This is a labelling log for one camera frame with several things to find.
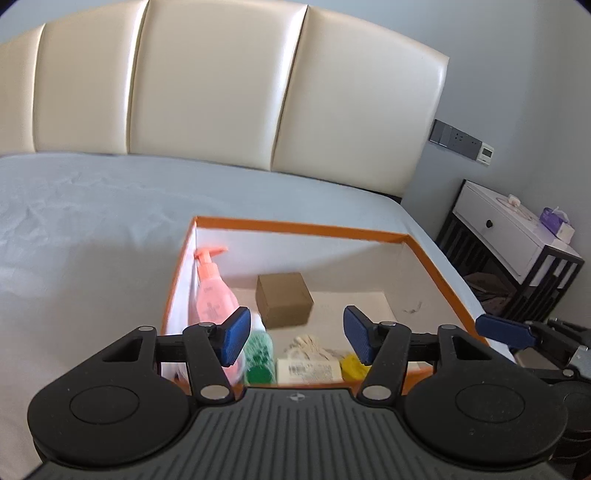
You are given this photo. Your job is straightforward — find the bed with grey sheet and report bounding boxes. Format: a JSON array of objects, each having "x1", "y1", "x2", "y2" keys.
[{"x1": 0, "y1": 152, "x2": 517, "y2": 480}]

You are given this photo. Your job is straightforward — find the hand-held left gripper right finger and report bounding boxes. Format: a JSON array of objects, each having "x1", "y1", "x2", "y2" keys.
[{"x1": 342, "y1": 305, "x2": 522, "y2": 407}]

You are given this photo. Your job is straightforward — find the orange cardboard box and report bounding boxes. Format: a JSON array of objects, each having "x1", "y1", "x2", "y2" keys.
[{"x1": 159, "y1": 215, "x2": 491, "y2": 398}]

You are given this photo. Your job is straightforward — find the salmon pink pump bottle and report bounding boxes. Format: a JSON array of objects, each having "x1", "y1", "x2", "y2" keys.
[{"x1": 187, "y1": 246, "x2": 242, "y2": 334}]

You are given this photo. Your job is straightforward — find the white labelled box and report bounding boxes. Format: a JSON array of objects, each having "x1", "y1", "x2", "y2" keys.
[{"x1": 276, "y1": 357, "x2": 345, "y2": 384}]

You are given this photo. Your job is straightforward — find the white and black nightstand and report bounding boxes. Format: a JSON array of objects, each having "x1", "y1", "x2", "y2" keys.
[{"x1": 436, "y1": 179, "x2": 585, "y2": 325}]

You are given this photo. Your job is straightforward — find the dark cloth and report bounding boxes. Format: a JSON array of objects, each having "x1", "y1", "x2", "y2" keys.
[{"x1": 463, "y1": 272, "x2": 520, "y2": 319}]

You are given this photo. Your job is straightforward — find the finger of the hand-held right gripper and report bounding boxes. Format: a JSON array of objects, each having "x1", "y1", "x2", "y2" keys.
[{"x1": 475, "y1": 314, "x2": 539, "y2": 352}]

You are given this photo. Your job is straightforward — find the purple tissue box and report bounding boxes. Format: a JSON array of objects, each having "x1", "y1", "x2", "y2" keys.
[{"x1": 539, "y1": 207, "x2": 576, "y2": 244}]

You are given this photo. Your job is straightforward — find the green spray bottle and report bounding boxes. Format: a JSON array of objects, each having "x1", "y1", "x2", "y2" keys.
[{"x1": 242, "y1": 323, "x2": 277, "y2": 387}]

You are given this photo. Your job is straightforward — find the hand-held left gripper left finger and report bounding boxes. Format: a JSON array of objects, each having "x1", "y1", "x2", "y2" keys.
[{"x1": 65, "y1": 307, "x2": 252, "y2": 406}]

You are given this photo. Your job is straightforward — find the brown cardboard box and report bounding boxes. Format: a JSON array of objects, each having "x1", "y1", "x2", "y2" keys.
[{"x1": 255, "y1": 272, "x2": 315, "y2": 330}]

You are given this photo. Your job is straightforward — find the yellow item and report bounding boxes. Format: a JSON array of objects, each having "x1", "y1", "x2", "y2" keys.
[{"x1": 341, "y1": 353, "x2": 373, "y2": 382}]

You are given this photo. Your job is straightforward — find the grey wall switch panel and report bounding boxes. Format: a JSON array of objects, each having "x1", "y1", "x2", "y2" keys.
[{"x1": 429, "y1": 118, "x2": 484, "y2": 158}]

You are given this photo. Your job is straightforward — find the white cotton rope bundle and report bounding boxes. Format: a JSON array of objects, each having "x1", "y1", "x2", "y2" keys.
[{"x1": 281, "y1": 335, "x2": 352, "y2": 366}]

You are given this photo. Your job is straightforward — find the cream leather headboard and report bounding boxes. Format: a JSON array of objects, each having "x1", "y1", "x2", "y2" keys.
[{"x1": 0, "y1": 0, "x2": 451, "y2": 200}]

